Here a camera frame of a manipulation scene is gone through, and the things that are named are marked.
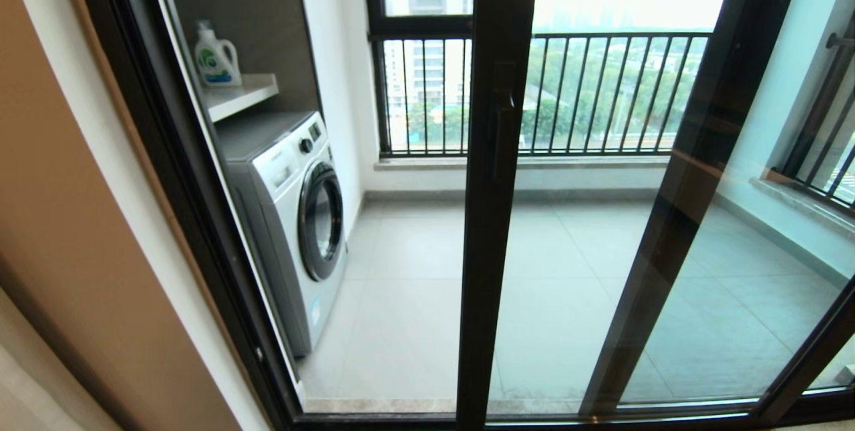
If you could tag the dark framed sliding glass door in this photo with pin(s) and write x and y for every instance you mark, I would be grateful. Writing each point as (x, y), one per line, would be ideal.
(494, 250)

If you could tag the long grey stone window sill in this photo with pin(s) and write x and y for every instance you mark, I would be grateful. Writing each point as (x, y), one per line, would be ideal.
(427, 162)

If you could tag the silver front-load washing machine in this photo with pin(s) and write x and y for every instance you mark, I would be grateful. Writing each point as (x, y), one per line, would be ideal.
(287, 170)

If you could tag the white shelf board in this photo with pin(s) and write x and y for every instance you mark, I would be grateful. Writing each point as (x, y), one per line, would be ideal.
(240, 97)

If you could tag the black metal balcony railing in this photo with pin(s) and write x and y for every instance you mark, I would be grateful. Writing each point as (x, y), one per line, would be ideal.
(601, 35)

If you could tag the dark brown cabinet panel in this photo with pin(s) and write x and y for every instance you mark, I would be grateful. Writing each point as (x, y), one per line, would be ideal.
(267, 17)

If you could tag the white laundry detergent bottle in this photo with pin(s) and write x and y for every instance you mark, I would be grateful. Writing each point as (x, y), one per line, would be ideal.
(214, 63)

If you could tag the brown framed glass door panel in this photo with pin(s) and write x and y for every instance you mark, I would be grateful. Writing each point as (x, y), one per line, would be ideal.
(701, 117)

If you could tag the small stone window sill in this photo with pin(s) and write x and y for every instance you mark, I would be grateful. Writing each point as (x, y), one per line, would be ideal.
(801, 207)

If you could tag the metal rod with knob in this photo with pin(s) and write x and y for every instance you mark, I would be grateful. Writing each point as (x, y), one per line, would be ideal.
(838, 40)

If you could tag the dark window frame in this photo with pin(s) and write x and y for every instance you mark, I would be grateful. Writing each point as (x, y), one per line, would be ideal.
(421, 27)

